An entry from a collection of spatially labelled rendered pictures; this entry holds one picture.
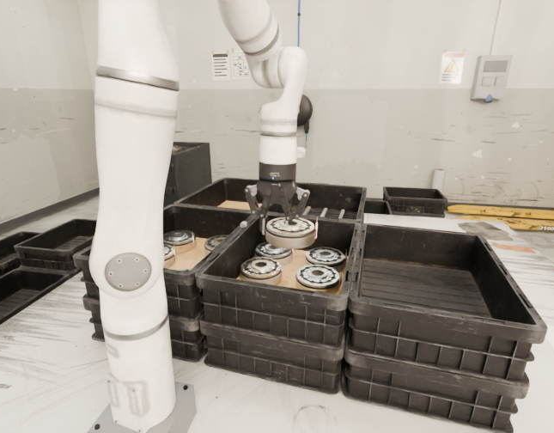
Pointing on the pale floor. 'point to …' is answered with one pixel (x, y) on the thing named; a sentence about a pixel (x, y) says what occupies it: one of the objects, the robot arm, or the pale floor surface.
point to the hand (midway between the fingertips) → (276, 227)
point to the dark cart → (187, 171)
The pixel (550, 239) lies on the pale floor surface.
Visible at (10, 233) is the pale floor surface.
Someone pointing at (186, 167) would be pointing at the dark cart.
